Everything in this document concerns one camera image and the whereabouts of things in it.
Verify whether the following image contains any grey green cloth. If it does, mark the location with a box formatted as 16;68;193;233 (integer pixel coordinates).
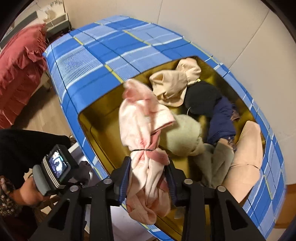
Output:
193;138;234;189

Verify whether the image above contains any white bedside shelf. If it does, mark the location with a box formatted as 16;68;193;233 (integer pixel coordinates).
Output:
34;0;71;42

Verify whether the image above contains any navy lace underwear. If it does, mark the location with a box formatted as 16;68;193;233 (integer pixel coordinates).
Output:
207;96;240;152

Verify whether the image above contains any black sock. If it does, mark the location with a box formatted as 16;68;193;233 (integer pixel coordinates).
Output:
184;81;222;118

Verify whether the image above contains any beige stocking bundle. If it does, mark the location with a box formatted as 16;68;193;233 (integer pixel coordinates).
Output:
149;58;201;108

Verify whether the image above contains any blue plaid bed sheet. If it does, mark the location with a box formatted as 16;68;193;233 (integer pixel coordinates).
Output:
43;16;286;237

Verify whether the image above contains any peach garment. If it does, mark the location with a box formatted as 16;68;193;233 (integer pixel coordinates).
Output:
222;120;263;203

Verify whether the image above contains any person left hand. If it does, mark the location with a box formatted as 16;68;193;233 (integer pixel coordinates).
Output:
10;177;50;206

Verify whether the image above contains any red satin pillow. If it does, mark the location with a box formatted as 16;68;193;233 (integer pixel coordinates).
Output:
0;24;47;129

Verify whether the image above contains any pink garment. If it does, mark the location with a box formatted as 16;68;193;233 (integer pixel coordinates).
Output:
119;79;175;225

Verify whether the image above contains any gold lined dark box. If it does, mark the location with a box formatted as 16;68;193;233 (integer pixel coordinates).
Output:
78;64;265;240

